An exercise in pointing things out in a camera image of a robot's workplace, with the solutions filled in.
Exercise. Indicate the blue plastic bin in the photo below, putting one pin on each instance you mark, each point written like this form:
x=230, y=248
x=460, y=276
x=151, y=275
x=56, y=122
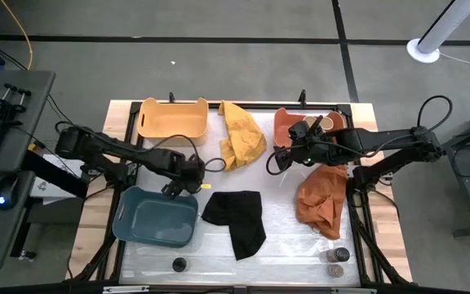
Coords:
x=157, y=220

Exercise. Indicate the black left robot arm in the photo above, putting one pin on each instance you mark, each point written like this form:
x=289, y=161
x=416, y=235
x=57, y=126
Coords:
x=108, y=147

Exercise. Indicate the yellow plastic bin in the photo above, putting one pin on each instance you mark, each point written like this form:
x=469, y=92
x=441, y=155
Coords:
x=174, y=120

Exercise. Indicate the black metal table frame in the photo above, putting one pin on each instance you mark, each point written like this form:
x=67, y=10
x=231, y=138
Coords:
x=267, y=106

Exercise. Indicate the black cloth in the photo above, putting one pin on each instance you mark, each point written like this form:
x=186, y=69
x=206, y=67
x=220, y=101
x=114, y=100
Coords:
x=239, y=220

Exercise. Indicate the small spice jar brown lid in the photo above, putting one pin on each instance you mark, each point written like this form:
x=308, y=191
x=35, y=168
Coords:
x=336, y=270

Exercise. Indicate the red spice jar black lid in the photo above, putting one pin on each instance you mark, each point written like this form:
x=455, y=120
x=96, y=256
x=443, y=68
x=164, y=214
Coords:
x=338, y=255

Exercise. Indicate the black computer mouse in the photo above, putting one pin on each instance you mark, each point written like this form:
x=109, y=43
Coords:
x=7, y=192

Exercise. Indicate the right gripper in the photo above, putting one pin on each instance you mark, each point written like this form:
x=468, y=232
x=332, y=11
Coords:
x=312, y=149

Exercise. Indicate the orange plastic bin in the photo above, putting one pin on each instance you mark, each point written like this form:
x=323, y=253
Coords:
x=284, y=126

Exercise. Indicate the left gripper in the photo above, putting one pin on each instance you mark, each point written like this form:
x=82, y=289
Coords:
x=192, y=173

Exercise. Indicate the black support beam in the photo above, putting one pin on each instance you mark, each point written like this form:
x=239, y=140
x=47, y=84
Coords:
x=55, y=173

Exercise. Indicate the mustard yellow cloth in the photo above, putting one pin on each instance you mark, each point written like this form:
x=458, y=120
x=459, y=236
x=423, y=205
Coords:
x=241, y=139

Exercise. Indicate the black desk clamp holder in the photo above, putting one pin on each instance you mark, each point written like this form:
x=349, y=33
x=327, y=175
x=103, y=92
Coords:
x=10, y=102

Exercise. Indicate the brown spice jar tan lid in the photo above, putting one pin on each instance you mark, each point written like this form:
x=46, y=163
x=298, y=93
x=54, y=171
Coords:
x=329, y=123
x=309, y=120

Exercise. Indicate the rust orange cloth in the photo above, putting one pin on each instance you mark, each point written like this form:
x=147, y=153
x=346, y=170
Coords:
x=320, y=200

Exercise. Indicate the white box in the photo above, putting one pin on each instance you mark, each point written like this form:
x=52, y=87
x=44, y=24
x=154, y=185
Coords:
x=51, y=185

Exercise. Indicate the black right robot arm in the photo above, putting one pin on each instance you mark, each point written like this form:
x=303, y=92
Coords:
x=382, y=141

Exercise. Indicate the white floor pole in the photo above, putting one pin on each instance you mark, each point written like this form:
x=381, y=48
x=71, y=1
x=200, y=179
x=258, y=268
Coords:
x=447, y=24

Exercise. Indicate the black table clamp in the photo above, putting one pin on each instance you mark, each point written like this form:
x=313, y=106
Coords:
x=302, y=96
x=171, y=97

